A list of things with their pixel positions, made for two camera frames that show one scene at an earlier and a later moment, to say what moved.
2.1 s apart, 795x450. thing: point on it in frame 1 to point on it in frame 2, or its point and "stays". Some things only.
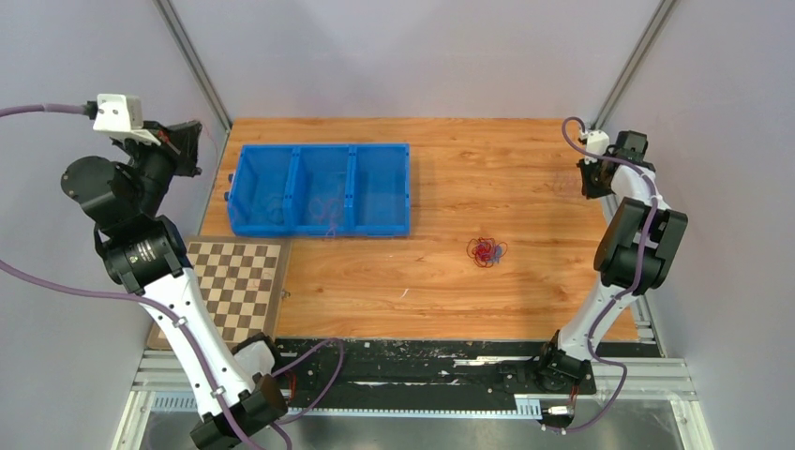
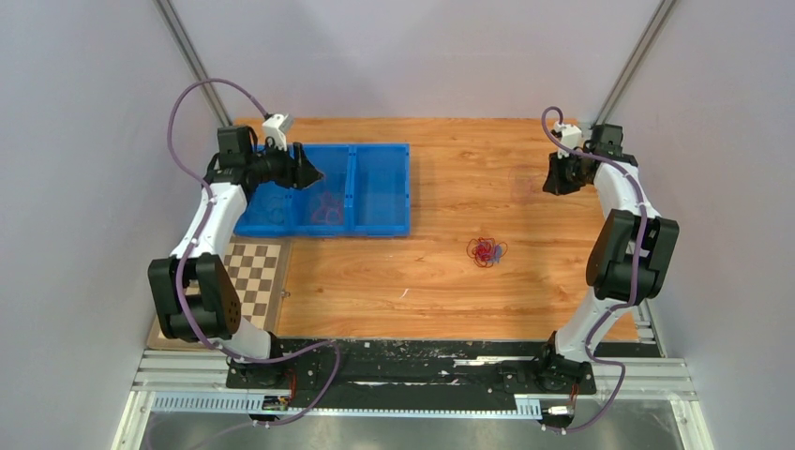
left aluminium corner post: [167, 11] stays
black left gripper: [178, 146] to [300, 172]
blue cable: [497, 254] stays
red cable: [482, 250] stays
